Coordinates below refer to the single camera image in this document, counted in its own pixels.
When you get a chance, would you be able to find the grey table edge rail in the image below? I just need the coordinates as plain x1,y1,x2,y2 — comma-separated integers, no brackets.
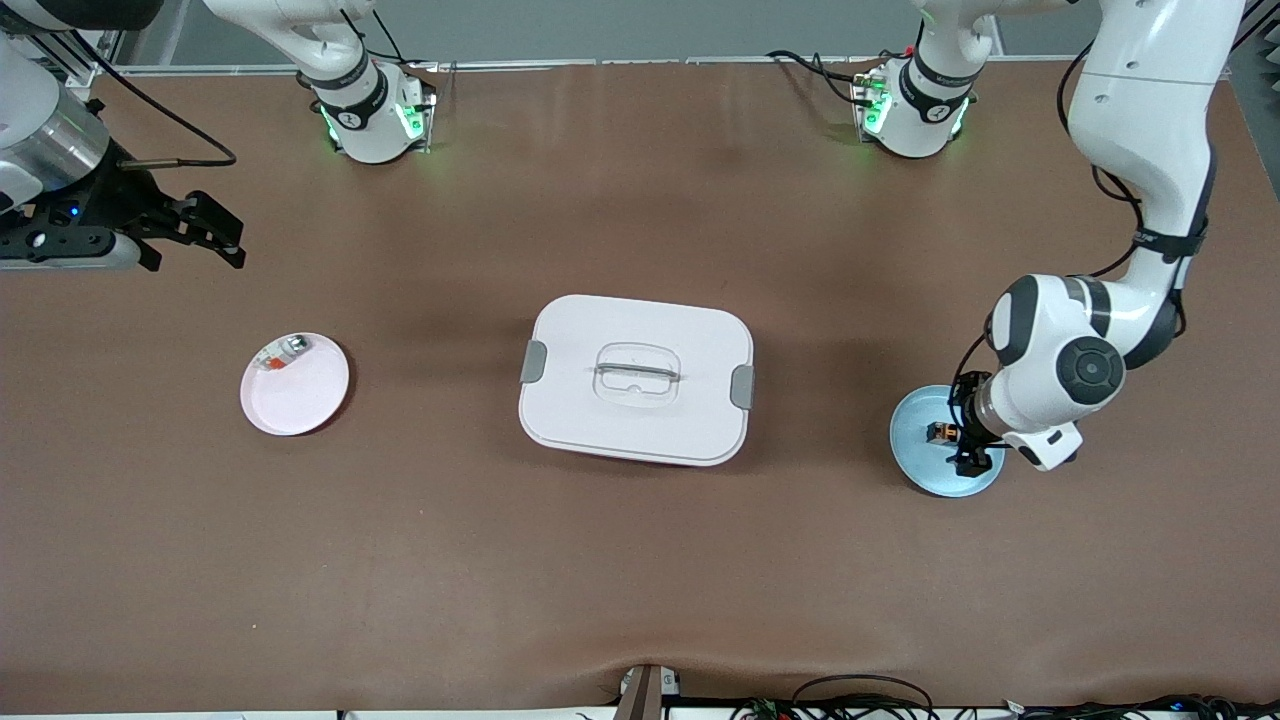
95,55,1101,79

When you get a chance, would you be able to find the black arm base cable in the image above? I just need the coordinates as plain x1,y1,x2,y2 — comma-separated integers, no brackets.
766,48,881,109

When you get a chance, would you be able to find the black looped cable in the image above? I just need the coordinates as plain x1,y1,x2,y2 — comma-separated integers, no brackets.
790,675,936,720

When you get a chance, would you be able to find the white lidded storage box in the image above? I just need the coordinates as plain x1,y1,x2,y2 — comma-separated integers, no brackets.
518,294,756,468

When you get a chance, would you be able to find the light blue round plate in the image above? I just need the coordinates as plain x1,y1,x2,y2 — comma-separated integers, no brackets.
889,385,1006,498

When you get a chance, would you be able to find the brown table clamp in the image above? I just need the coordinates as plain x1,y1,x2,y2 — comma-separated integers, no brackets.
612,664,683,720

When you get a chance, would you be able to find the pink round plate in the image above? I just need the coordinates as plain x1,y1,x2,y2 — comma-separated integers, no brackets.
240,332,351,437

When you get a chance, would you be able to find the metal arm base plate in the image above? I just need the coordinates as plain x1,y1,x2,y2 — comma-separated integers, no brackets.
318,60,438,156
850,70,976,141

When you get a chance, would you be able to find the black cable bundle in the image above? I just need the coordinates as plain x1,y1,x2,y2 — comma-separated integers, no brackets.
730,690,1280,720

